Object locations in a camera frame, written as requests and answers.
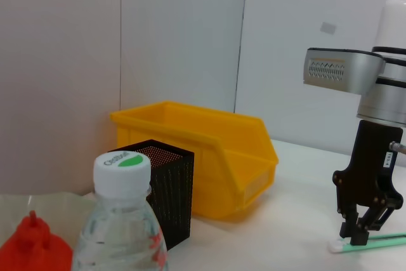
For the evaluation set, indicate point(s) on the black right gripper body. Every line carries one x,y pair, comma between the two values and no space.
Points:
364,172

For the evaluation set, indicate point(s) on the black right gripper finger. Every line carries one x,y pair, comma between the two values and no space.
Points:
349,223
375,217

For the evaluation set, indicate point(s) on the mint green utility knife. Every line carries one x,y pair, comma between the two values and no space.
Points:
387,240

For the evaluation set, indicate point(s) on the clear water bottle green label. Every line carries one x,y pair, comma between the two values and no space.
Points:
120,226

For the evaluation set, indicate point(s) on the red-orange toy fruit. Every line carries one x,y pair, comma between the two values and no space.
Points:
35,248

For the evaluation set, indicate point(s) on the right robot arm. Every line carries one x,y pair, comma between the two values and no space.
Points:
390,61

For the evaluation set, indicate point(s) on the black mesh pen holder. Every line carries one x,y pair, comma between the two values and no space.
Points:
172,201

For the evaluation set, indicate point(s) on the clear wavy glass fruit plate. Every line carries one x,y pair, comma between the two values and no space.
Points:
63,204

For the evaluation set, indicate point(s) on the yellow plastic storage bin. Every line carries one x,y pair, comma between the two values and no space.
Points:
222,169

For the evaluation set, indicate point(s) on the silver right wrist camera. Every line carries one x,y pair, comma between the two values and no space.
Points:
342,69

